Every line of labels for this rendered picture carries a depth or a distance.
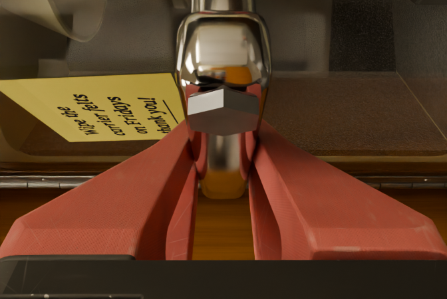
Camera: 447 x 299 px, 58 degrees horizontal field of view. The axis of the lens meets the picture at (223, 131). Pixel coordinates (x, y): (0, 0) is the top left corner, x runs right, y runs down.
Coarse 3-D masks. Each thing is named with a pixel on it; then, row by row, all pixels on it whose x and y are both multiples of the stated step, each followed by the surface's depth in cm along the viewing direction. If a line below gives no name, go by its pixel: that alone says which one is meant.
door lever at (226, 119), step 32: (192, 0) 7; (224, 0) 7; (192, 32) 6; (224, 32) 6; (256, 32) 6; (192, 64) 6; (224, 64) 6; (256, 64) 6; (192, 96) 6; (224, 96) 6; (256, 96) 6; (192, 128) 7; (224, 128) 7; (256, 128) 8; (224, 160) 10; (224, 192) 13
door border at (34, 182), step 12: (0, 180) 32; (12, 180) 32; (24, 180) 32; (36, 180) 32; (48, 180) 32; (60, 180) 32; (72, 180) 32; (84, 180) 32; (360, 180) 32; (372, 180) 32; (384, 180) 32; (396, 180) 32; (408, 180) 32; (420, 180) 32; (432, 180) 32; (444, 180) 32
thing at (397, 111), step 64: (0, 0) 12; (64, 0) 12; (128, 0) 12; (256, 0) 12; (320, 0) 12; (384, 0) 12; (0, 64) 15; (64, 64) 15; (128, 64) 15; (320, 64) 15; (384, 64) 15; (0, 128) 22; (320, 128) 22; (384, 128) 22
